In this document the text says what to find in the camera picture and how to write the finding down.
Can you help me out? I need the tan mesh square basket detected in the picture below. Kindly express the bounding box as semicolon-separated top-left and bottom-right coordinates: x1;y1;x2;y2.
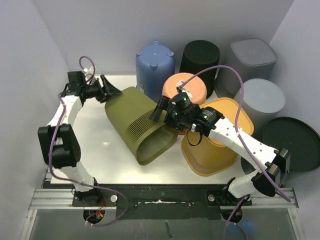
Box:
180;97;239;177

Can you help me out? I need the dark navy round bin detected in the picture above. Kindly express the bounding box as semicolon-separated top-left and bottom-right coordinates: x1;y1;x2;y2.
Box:
252;116;320;180

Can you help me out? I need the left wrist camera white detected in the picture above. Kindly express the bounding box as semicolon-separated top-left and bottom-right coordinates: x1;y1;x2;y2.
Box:
82;66;100;85

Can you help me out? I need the tan round bin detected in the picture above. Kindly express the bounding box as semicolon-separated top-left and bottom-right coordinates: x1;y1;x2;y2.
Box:
162;72;207;105

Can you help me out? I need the grey mesh square basket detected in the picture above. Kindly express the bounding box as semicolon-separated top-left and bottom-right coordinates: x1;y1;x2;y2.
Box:
214;38;278;98

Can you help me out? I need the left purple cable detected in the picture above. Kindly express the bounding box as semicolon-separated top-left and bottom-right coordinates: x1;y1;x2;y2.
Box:
47;56;129;228

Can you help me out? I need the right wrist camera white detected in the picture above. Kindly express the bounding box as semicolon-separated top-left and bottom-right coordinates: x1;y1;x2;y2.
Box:
176;80;193;99

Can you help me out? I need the green mesh square basket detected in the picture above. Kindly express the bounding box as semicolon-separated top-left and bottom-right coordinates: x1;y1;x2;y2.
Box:
104;86;178;165

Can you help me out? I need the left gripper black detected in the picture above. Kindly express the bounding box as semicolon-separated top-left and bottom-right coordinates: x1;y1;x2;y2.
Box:
82;74;122;103

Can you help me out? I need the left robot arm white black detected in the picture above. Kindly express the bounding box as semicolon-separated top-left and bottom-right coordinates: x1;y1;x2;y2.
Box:
37;71;122;206

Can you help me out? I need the blue round bin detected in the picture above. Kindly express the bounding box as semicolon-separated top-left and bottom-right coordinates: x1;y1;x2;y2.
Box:
135;41;175;102

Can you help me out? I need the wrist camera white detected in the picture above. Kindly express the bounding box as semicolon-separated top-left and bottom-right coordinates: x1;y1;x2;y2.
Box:
176;80;193;99
82;66;100;85

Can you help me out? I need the black ribbed round bin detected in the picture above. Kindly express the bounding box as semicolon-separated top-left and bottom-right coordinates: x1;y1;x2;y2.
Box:
178;39;221;81

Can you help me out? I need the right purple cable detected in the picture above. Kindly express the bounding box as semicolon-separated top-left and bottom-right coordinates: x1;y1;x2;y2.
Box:
175;65;292;240

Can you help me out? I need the purple cable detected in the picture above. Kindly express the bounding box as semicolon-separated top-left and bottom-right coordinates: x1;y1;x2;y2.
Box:
175;65;292;240
47;56;129;228

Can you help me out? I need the light grey round bin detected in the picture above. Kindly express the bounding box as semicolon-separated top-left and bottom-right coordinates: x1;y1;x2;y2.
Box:
242;78;286;135

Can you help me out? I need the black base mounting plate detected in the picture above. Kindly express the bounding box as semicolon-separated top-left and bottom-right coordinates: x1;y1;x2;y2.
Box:
72;184;239;223

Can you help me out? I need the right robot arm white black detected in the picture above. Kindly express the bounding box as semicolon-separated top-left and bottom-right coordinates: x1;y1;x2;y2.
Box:
149;92;290;205

